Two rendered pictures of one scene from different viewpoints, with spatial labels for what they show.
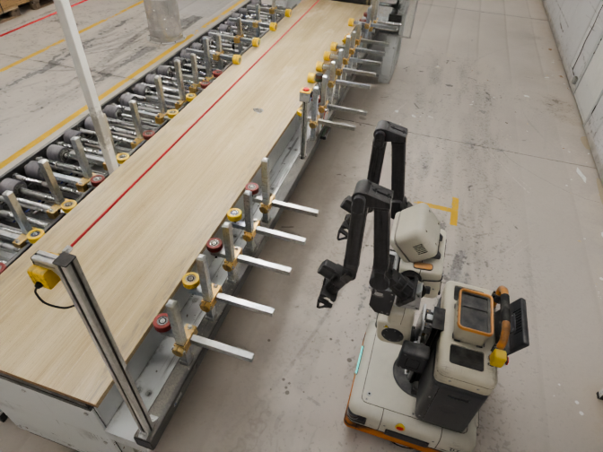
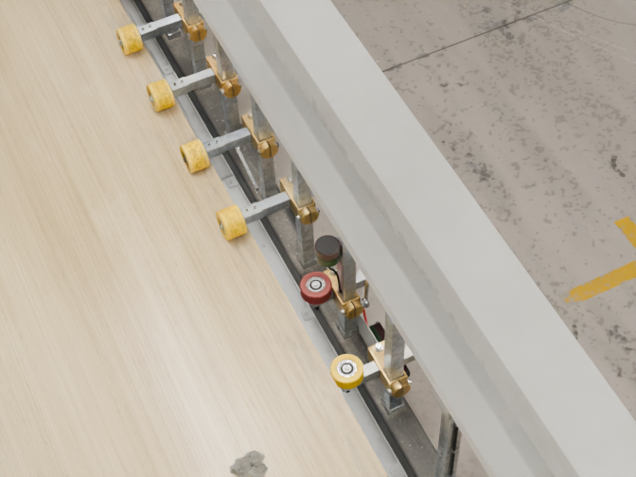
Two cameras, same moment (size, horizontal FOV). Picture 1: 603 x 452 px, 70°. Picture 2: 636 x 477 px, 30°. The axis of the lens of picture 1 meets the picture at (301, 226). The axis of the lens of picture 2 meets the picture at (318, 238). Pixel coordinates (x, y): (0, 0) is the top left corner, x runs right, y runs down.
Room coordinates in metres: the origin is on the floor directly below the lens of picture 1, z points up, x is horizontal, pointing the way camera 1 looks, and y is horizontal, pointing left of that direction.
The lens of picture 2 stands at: (1.92, 0.97, 3.36)
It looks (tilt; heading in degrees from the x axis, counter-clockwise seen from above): 54 degrees down; 321
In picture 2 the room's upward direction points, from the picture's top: 3 degrees counter-clockwise
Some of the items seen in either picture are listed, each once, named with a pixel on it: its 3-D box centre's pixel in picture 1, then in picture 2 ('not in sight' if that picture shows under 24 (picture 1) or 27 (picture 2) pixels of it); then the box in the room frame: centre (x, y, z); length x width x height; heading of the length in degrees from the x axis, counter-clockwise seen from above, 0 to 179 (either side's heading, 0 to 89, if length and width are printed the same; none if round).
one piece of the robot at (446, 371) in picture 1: (450, 349); not in sight; (1.20, -0.78, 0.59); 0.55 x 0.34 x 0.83; 165
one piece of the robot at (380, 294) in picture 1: (388, 277); not in sight; (1.30, -0.41, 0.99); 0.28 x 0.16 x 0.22; 165
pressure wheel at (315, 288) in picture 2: not in sight; (316, 295); (3.22, -0.06, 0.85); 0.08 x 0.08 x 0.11
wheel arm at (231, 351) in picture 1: (205, 343); not in sight; (1.01, 0.38, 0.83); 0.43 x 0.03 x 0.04; 75
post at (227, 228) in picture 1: (230, 258); not in sight; (1.48, 0.35, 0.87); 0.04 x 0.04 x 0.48; 75
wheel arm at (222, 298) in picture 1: (230, 300); not in sight; (1.25, 0.32, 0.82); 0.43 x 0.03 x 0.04; 75
